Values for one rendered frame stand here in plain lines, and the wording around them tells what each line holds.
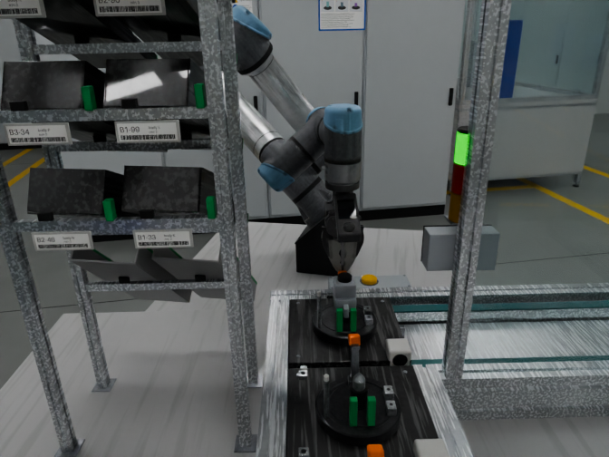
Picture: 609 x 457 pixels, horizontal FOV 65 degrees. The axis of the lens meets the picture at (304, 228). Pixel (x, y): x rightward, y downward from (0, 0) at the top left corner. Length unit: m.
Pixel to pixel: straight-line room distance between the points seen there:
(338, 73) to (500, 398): 3.19
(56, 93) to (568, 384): 1.00
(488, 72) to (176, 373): 0.87
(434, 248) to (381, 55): 3.22
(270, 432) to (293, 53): 3.26
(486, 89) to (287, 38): 3.13
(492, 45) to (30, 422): 1.07
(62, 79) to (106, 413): 0.65
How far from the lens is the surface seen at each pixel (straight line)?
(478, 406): 1.03
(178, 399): 1.09
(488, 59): 0.76
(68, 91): 0.78
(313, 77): 3.86
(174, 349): 1.23
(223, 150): 0.68
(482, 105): 0.77
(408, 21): 4.05
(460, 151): 0.81
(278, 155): 1.04
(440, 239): 0.85
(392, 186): 4.22
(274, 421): 0.87
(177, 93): 0.73
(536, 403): 1.07
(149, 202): 0.79
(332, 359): 0.97
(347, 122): 0.94
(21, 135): 0.77
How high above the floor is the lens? 1.56
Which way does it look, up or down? 22 degrees down
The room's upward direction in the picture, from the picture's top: 1 degrees counter-clockwise
